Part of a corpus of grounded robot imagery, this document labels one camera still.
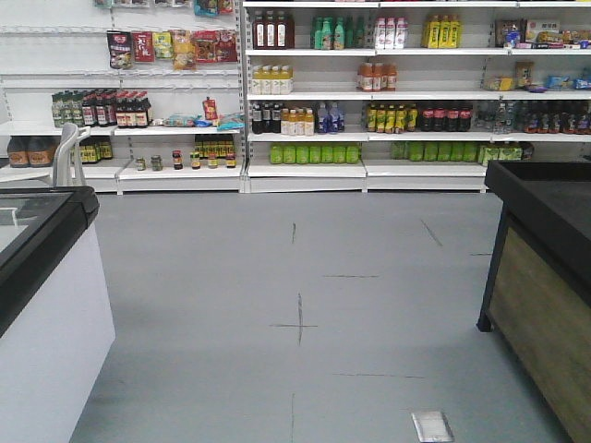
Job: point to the metal floor socket plate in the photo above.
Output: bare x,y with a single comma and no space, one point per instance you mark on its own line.
432,427

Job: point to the white chest freezer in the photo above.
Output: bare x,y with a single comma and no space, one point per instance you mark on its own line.
57,324

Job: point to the white supermarket shelving unit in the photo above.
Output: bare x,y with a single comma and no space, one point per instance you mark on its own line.
286,96

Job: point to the black wooden produce stand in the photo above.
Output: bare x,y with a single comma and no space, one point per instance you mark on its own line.
537,293

